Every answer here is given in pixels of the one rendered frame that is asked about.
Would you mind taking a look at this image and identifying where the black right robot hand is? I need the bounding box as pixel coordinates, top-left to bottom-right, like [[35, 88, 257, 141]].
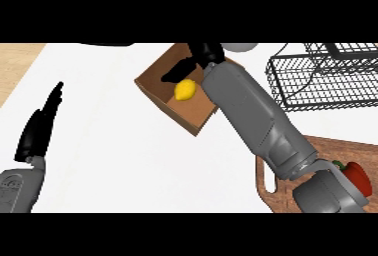
[[161, 42, 229, 84]]

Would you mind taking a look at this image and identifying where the brown wooden cutting board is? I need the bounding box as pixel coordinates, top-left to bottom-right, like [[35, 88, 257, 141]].
[[255, 134, 378, 214]]

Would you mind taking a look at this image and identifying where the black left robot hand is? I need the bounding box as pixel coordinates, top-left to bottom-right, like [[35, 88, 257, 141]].
[[13, 81, 65, 163]]

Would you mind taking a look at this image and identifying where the brown cardboard box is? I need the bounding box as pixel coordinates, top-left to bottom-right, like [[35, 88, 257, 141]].
[[133, 42, 243, 137]]

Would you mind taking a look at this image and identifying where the grey round object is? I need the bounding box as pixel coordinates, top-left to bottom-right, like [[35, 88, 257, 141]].
[[220, 42, 260, 53]]

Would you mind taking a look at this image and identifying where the dark flat object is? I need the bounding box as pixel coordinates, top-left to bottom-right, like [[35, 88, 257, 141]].
[[78, 42, 136, 47]]

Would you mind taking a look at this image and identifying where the red bell pepper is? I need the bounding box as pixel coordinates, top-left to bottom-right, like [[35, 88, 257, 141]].
[[330, 160, 373, 198]]

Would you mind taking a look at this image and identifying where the black wire basket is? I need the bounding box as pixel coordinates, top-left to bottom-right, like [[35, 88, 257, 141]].
[[264, 42, 378, 112]]

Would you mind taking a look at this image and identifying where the yellow lemon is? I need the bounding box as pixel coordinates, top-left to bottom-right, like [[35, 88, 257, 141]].
[[174, 79, 198, 102]]

